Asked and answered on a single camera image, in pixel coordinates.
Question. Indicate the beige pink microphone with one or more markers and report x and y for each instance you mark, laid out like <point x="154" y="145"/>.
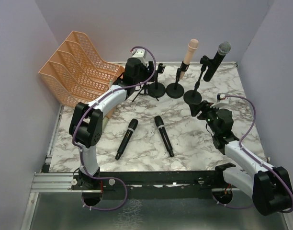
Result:
<point x="192" y="47"/>

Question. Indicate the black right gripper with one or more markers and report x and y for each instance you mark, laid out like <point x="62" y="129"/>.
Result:
<point x="200" y="107"/>

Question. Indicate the black stand with round base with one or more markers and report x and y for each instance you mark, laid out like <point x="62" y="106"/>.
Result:
<point x="175" y="90"/>

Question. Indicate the black microphone with white ring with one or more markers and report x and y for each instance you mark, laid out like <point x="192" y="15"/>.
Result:
<point x="161" y="127"/>

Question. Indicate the orange plastic file organizer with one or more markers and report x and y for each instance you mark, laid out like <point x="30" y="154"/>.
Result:
<point x="77" y="73"/>

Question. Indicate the black mounting rail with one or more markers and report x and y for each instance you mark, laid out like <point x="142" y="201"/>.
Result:
<point x="150" y="185"/>

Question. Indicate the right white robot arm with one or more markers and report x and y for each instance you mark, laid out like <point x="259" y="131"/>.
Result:
<point x="269" y="187"/>

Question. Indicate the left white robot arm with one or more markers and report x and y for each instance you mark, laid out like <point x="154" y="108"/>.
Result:
<point x="86" y="124"/>

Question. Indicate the black round base stand rear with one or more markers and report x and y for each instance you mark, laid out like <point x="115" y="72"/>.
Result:
<point x="156" y="89"/>

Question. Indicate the silver mesh head black microphone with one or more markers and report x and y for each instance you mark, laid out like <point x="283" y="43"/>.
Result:
<point x="213" y="64"/>

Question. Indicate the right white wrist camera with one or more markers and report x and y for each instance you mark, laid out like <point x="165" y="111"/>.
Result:
<point x="222" y="101"/>

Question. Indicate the small black tripod stand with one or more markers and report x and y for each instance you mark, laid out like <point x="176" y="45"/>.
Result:
<point x="145" y="90"/>

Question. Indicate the black microphone at far left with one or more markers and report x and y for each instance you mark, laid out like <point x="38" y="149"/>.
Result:
<point x="130" y="130"/>

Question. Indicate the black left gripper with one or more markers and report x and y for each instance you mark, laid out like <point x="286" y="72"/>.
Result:
<point x="151" y="68"/>

